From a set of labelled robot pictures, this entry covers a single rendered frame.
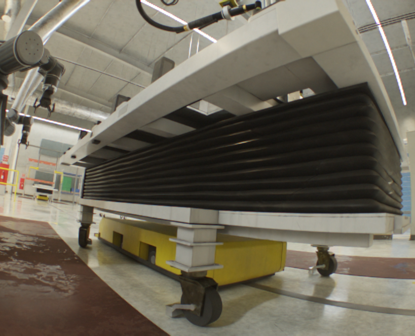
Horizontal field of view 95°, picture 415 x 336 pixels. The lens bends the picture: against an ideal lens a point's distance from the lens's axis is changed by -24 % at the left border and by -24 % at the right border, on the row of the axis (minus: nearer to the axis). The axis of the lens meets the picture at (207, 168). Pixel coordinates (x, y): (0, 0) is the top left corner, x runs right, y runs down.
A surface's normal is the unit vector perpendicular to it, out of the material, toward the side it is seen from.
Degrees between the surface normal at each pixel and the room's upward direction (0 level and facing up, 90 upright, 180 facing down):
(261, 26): 90
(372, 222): 90
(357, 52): 180
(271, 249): 90
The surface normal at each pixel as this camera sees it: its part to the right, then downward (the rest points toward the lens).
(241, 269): 0.66, -0.08
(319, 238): -0.75, -0.18
